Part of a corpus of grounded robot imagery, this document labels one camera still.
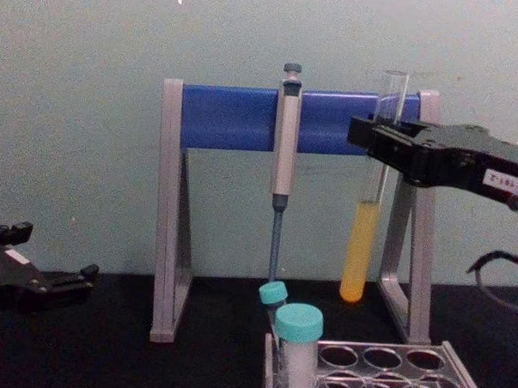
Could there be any thin dark cable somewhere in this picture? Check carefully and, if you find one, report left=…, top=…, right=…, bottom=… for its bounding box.
left=464, top=181, right=518, bottom=314

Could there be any small teal-capped tube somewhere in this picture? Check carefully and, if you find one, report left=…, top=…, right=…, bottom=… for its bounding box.
left=256, top=280, right=290, bottom=334

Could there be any large teal-capped white tube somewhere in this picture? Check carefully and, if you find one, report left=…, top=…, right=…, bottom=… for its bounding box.
left=272, top=301, right=326, bottom=388

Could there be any grey stand with blue bar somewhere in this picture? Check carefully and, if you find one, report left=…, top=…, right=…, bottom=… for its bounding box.
left=149, top=77, right=443, bottom=355

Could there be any grey and blue pipette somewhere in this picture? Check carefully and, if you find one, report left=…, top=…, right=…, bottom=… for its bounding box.
left=265, top=62, right=305, bottom=288

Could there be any clear plastic tube rack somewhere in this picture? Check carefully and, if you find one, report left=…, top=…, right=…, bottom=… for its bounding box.
left=262, top=330, right=487, bottom=388

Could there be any black table cloth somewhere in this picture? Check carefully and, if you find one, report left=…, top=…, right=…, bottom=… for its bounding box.
left=0, top=264, right=518, bottom=388

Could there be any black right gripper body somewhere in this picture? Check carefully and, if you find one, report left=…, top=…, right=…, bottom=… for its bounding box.
left=407, top=121, right=518, bottom=201

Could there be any glass tube with yellow liquid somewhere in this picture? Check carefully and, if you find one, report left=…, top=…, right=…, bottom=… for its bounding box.
left=338, top=67, right=412, bottom=306

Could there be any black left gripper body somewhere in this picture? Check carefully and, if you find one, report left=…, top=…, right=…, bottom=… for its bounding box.
left=0, top=233, right=50, bottom=317

